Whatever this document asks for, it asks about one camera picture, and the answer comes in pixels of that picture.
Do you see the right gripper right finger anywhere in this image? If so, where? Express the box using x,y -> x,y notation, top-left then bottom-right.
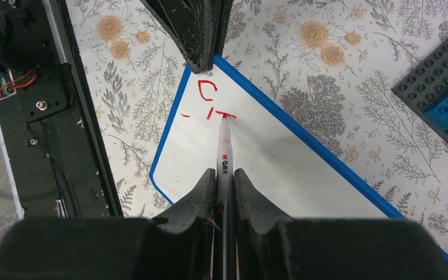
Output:
234,169 -> 448,279

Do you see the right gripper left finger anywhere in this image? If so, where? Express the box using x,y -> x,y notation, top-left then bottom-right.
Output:
0,169 -> 216,279

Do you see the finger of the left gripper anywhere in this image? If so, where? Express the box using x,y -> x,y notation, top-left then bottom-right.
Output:
215,0 -> 234,55
142,0 -> 216,74

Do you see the red capped marker pen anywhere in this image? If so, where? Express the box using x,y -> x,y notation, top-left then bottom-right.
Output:
212,113 -> 237,279

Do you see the blue framed whiteboard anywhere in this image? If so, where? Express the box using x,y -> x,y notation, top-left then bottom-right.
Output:
149,53 -> 448,280

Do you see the floral table mat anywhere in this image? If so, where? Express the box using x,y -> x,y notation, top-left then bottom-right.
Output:
66,1 -> 448,253

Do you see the grey lego baseplate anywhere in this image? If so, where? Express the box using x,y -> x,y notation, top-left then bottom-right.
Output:
391,38 -> 448,144

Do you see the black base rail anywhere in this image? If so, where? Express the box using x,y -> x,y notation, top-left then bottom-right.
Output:
0,1 -> 122,219

